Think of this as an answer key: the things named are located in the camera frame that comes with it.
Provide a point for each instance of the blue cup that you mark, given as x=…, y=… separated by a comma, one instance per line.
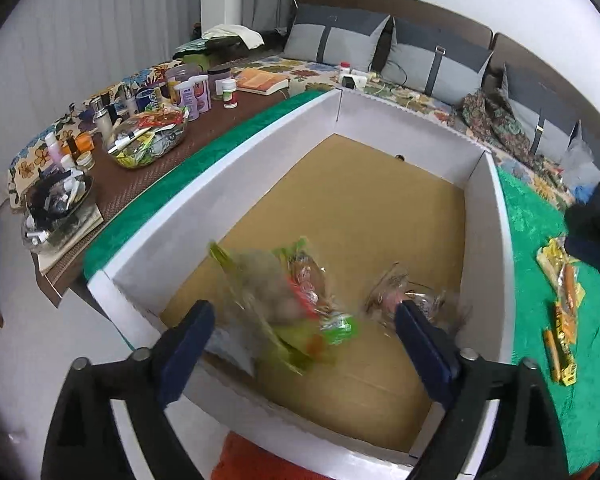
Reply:
x=146, y=101

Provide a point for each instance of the glass bowl of cosmetics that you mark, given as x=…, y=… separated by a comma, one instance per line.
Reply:
x=57, y=210

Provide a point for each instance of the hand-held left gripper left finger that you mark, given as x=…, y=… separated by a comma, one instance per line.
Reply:
x=187, y=355

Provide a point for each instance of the glass bowl of sachets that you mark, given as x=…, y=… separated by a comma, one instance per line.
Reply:
x=147, y=140

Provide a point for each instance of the long yellow snack packet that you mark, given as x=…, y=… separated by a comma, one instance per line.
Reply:
x=566, y=345

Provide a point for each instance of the clear packet of brown meat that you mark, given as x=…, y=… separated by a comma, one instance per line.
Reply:
x=260, y=285

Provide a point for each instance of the small white jar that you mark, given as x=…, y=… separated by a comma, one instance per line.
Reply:
x=85, y=161

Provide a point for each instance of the pile of folded clothes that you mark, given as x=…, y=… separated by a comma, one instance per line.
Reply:
x=220, y=40

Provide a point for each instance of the white power adapter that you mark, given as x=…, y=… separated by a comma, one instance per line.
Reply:
x=355, y=81

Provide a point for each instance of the dark lidded jar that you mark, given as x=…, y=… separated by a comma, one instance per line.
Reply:
x=220, y=80

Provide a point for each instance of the purple pump bottle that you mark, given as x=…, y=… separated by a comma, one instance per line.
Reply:
x=196, y=100

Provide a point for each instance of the blue cloth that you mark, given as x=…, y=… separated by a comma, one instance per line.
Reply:
x=583, y=194

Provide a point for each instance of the clear packet with dark meat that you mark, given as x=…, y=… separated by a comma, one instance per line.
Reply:
x=405, y=290

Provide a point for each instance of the red label green snack packet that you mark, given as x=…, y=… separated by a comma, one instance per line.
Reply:
x=325, y=320

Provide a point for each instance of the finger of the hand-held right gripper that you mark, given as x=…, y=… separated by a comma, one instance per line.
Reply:
x=597, y=230

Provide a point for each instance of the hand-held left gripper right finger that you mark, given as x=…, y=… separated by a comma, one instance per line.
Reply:
x=425, y=350

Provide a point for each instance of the pink translucent container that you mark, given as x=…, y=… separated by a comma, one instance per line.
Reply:
x=185, y=72

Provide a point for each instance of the floral bedsheet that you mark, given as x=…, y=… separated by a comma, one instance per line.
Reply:
x=300, y=67

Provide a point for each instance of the orange book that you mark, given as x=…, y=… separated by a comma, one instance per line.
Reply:
x=260, y=81

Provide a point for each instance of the white sheer curtain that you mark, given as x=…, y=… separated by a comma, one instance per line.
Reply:
x=80, y=30

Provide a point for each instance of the orange jar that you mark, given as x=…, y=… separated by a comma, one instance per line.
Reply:
x=86, y=142

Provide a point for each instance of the white cardboard box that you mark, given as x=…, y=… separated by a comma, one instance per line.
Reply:
x=355, y=200

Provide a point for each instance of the white bottle red cap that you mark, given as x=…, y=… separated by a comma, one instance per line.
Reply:
x=345, y=67

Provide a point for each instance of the silver cap bottle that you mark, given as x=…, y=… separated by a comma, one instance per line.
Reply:
x=101, y=117

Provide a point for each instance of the clear packet with orange drumstick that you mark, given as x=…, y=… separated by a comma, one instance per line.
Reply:
x=570, y=285

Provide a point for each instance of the white pink bottle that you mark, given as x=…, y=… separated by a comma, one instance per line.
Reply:
x=54, y=149

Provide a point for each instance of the dark floral garment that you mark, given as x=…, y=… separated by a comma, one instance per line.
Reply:
x=500, y=125

